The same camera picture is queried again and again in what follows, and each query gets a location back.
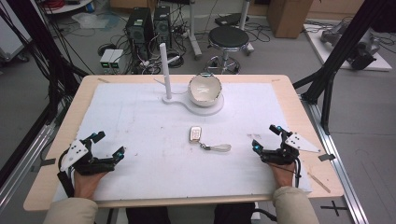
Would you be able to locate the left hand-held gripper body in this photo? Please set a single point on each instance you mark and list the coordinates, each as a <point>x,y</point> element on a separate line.
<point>81,157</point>

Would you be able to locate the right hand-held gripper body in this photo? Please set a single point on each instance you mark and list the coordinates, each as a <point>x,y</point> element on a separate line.
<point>285,152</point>

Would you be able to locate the person's right hand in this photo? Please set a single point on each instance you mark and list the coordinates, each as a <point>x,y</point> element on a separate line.
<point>283,175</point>

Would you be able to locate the person's left hand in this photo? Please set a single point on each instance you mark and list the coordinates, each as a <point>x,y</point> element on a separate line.
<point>87,183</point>

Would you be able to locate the wooden table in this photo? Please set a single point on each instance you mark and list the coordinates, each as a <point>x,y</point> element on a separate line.
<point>295,102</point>

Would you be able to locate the black tape piece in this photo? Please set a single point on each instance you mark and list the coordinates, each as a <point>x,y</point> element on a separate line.
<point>327,157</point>
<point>47,162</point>

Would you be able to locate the white foam mat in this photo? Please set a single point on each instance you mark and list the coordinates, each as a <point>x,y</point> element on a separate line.
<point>140,124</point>

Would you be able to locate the thin wooden stick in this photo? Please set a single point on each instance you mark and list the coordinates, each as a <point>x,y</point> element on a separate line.
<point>319,182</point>

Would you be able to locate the person's legs dark trousers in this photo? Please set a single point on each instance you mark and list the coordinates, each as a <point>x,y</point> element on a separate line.
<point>146,214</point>

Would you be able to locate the black tape cross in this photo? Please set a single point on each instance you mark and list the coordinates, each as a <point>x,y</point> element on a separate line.
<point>334,207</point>

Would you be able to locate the white ceramic bowl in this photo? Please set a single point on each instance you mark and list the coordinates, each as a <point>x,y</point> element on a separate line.
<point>205,90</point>

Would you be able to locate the white power supply box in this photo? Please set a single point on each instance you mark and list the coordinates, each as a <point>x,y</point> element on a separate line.
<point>106,59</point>
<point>116,59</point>

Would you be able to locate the white platform board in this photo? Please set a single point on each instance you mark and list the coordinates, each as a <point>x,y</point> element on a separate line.
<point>314,43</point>

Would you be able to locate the white stand with pole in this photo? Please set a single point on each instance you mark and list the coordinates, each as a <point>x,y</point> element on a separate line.
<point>166,71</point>

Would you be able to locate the black round stool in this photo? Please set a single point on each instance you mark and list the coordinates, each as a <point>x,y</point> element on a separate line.
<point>229,39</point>

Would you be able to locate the white desk leg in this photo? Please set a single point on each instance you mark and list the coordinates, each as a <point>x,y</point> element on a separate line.
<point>193,31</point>
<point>246,25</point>

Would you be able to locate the brown cardboard box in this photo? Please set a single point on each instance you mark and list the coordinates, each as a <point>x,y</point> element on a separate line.
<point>289,17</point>

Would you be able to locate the large black computer tower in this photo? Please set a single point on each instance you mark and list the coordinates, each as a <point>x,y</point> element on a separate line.
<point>139,31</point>

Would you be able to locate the grey robot device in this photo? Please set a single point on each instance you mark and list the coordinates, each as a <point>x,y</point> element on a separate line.
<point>361,46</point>

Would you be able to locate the black flat case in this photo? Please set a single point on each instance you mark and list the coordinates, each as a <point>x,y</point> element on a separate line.
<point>232,19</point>

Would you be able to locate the small black computer tower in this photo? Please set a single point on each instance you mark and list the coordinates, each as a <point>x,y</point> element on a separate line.
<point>162,25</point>

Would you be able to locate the round white table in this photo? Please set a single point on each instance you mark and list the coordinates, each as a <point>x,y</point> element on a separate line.
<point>68,6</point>

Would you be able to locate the aluminium rail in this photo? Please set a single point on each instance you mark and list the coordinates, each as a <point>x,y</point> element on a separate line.
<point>342,174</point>
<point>25,161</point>

